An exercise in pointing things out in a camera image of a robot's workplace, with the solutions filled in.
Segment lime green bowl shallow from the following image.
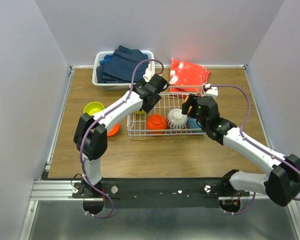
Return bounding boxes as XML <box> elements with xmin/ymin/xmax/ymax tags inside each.
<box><xmin>83</xmin><ymin>101</ymin><xmax>105</xmax><ymax>117</ymax></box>

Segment white blue patterned bowl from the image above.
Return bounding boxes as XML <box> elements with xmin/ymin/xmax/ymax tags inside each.
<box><xmin>166</xmin><ymin>108</ymin><xmax>188</xmax><ymax>130</ymax></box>

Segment yellow orange bowl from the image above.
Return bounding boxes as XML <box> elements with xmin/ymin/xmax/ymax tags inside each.
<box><xmin>182</xmin><ymin>95</ymin><xmax>192</xmax><ymax>116</ymax></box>

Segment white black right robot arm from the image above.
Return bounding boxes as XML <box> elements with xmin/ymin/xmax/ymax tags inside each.
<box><xmin>182</xmin><ymin>94</ymin><xmax>300</xmax><ymax>207</ymax></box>

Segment orange bowl front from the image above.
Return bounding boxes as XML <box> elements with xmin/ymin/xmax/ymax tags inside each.
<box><xmin>145</xmin><ymin>114</ymin><xmax>168</xmax><ymax>134</ymax></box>

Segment white plastic laundry basket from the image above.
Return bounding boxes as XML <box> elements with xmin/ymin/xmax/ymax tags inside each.
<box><xmin>92</xmin><ymin>50</ymin><xmax>155</xmax><ymax>91</ymax></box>

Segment white wire dish rack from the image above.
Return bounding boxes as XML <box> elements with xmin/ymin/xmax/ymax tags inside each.
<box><xmin>127</xmin><ymin>89</ymin><xmax>206</xmax><ymax>138</ymax></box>

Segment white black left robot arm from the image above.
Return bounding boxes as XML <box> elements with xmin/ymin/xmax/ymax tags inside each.
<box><xmin>73</xmin><ymin>73</ymin><xmax>169</xmax><ymax>198</ymax></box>

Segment aluminium frame rail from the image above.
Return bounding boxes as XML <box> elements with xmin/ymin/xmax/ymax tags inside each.
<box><xmin>31</xmin><ymin>178</ymin><xmax>298</xmax><ymax>201</ymax></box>

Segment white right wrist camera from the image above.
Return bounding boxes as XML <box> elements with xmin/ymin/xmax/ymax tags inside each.
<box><xmin>202</xmin><ymin>83</ymin><xmax>219</xmax><ymax>100</ymax></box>

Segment red white folded towel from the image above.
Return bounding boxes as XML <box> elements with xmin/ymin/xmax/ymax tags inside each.
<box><xmin>169</xmin><ymin>58</ymin><xmax>211</xmax><ymax>93</ymax></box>

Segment lime green bowl tall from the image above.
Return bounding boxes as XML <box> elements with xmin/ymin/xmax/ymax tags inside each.
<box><xmin>134</xmin><ymin>109</ymin><xmax>146</xmax><ymax>115</ymax></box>

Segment folded blue jeans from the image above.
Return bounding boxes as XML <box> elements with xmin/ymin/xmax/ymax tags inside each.
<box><xmin>96</xmin><ymin>45</ymin><xmax>148</xmax><ymax>83</ymax></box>

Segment white cloth in basket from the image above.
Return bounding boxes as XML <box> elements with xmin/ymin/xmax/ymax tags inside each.
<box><xmin>143</xmin><ymin>62</ymin><xmax>153</xmax><ymax>82</ymax></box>

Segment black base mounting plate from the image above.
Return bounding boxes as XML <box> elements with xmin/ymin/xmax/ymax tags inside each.
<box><xmin>72</xmin><ymin>177</ymin><xmax>250</xmax><ymax>214</ymax></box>

